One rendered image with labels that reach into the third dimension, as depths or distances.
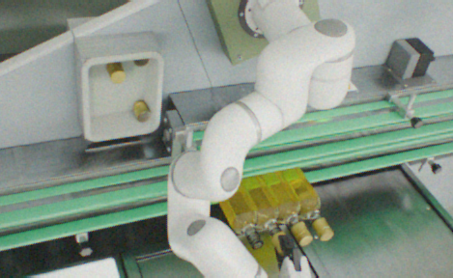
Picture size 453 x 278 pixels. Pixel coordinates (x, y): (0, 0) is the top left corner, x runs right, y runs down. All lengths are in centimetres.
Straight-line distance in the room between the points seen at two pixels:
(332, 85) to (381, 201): 74
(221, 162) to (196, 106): 49
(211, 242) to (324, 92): 35
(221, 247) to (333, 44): 39
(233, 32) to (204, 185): 48
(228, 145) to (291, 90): 15
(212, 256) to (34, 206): 50
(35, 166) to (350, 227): 84
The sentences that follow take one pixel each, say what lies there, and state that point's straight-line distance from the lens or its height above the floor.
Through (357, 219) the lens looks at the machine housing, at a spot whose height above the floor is 103.
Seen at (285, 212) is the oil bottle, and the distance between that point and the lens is 136.
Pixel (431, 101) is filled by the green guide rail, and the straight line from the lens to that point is 166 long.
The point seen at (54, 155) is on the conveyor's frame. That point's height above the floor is 81.
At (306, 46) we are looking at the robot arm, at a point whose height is 112.
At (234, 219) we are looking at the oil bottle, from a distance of 133.
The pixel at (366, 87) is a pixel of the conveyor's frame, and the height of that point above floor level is 84.
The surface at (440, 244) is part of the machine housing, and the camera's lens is 170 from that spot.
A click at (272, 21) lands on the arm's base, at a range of 120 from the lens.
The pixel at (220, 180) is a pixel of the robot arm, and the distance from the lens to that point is 91.
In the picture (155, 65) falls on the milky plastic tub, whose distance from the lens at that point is 126.
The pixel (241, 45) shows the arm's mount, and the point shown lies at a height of 81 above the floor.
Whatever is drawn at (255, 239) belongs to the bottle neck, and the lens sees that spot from 130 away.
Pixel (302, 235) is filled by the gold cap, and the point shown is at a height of 115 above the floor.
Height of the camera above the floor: 181
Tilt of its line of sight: 41 degrees down
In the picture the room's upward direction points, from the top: 150 degrees clockwise
